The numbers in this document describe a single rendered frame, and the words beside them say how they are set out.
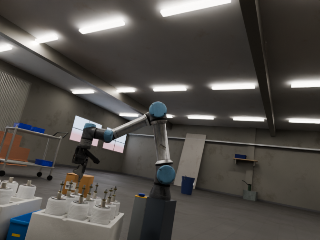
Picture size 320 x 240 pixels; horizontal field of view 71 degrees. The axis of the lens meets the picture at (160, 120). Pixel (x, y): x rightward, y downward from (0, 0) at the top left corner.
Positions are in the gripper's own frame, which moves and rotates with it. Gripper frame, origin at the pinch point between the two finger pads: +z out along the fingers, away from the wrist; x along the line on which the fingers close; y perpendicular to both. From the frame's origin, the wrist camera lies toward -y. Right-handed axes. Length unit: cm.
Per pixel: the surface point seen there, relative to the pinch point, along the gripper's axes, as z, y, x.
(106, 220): 15.6, -8.4, 36.9
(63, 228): 21.2, 9.9, 31.2
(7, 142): -22, 71, -603
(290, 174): -102, -963, -397
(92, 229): 19.2, -1.4, 38.6
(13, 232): 28.9, 28.8, 12.4
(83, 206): 10.8, 3.2, 31.0
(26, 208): 21.3, 24.5, -6.0
